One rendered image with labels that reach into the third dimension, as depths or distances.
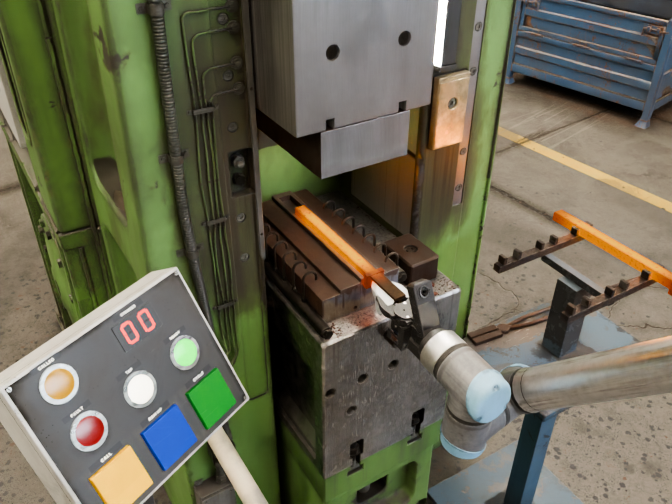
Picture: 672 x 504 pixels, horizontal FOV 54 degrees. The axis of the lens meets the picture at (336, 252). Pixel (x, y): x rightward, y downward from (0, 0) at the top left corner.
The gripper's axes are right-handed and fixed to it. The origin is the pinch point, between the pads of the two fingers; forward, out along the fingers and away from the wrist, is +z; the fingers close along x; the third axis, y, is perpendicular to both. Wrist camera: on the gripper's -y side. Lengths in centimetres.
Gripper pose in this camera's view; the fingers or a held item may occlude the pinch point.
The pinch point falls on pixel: (379, 281)
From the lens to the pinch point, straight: 143.5
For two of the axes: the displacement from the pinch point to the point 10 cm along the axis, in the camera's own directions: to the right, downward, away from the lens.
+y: -0.3, 8.0, 6.0
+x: 8.5, -2.9, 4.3
